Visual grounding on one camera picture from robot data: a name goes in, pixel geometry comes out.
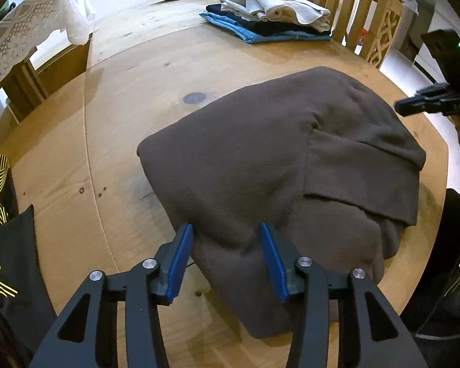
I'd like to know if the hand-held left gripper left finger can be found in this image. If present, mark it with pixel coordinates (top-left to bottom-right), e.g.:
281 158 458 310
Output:
29 222 195 368

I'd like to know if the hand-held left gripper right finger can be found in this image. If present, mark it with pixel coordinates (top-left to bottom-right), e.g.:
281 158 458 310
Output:
259 221 430 368

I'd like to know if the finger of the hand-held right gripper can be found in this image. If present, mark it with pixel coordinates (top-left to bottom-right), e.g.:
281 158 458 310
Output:
394 84 451 117

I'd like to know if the brown long-sleeve shirt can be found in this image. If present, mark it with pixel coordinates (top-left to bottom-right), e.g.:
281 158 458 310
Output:
137 66 428 340

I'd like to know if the person's right leg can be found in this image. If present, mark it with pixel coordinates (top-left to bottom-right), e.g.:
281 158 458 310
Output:
443 188 460 269

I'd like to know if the black folded garment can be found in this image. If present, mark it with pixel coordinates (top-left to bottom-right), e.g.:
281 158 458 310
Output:
206 4 332 37

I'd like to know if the black shirt with gold print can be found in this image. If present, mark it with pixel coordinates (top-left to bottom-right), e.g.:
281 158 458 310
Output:
0 154 58 353

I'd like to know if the white folded garment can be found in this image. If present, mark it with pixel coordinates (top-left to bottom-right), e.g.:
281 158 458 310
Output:
212 0 332 33

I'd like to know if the person's dark jacket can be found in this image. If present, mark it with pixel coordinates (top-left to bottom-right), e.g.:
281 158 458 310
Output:
401 264 460 368

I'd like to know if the small wooden table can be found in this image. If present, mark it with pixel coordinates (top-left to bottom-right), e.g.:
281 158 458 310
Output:
0 59 50 122

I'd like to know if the white lace tablecloth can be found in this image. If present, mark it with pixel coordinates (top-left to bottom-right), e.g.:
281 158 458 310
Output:
0 0 96 96

